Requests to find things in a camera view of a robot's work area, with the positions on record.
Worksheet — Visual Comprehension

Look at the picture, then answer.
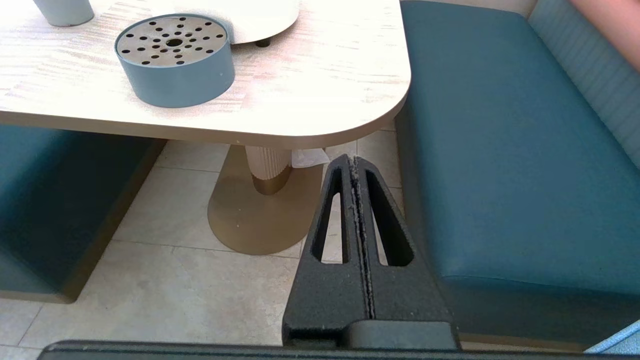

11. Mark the pink bolster cushion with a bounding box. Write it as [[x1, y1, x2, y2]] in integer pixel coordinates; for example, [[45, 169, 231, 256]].
[[569, 0, 640, 71]]

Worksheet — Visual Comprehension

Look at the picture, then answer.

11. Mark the light blue rounded cover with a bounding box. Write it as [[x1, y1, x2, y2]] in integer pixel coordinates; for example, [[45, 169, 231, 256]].
[[582, 320, 640, 354]]

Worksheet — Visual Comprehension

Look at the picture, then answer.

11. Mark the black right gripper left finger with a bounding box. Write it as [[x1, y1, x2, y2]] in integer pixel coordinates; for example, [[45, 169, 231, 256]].
[[282, 154, 374, 347]]

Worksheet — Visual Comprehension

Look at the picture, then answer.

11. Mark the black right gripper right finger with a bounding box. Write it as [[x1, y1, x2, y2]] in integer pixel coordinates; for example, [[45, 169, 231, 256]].
[[353, 156, 455, 323]]

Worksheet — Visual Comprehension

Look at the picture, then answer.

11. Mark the large round perforated drip tray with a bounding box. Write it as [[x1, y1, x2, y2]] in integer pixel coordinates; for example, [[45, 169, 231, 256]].
[[114, 13, 236, 109]]

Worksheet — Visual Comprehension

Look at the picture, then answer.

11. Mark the dark blue seat cushion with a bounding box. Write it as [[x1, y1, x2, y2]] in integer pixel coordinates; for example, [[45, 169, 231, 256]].
[[0, 123, 169, 304], [394, 0, 640, 347]]

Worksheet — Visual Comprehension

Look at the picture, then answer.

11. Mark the large clear water dispenser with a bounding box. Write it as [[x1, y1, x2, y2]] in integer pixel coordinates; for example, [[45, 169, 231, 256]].
[[220, 0, 302, 48]]

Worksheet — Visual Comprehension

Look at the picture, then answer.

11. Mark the crumpled white tissue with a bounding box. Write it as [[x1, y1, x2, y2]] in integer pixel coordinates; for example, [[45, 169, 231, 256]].
[[291, 147, 331, 169]]

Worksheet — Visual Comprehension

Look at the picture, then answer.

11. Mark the grey-blue plastic cup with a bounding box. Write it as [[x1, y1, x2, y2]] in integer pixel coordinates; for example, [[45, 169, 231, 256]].
[[33, 0, 95, 27]]

